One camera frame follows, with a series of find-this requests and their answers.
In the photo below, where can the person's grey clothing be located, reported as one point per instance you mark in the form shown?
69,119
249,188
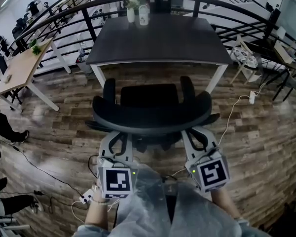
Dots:
148,206

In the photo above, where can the white vase with flowers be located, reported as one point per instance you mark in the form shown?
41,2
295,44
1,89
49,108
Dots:
130,15

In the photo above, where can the light wooden table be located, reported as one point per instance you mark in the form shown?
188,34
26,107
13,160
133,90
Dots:
22,68

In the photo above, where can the dark desk with white legs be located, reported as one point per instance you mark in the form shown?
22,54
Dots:
158,41

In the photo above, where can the green round potted plant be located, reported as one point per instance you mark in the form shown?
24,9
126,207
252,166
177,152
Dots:
32,43

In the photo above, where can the white metal frame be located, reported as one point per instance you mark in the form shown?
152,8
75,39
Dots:
14,227

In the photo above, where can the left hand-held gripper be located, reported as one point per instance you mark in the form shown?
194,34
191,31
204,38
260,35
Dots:
117,181

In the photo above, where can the white wooden cushioned chair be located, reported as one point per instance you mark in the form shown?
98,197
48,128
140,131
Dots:
245,58

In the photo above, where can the table with black legs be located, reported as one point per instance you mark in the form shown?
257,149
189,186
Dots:
284,53

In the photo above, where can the small leafy green plant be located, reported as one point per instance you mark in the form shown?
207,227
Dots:
36,50

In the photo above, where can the person's left forearm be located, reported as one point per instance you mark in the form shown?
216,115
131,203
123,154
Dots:
98,213

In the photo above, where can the person's right forearm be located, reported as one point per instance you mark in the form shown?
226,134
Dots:
224,204

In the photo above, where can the white printed jug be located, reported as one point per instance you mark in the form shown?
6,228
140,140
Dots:
143,16

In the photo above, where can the black metal railing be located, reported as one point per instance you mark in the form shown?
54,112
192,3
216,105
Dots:
196,9

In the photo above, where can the black armrest office chair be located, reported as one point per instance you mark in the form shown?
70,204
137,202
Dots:
150,117

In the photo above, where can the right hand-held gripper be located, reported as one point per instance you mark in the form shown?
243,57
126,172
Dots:
213,174

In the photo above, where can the white power strip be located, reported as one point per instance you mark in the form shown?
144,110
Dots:
252,97
86,196

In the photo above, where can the grey trash bin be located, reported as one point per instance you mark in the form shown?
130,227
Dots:
82,63

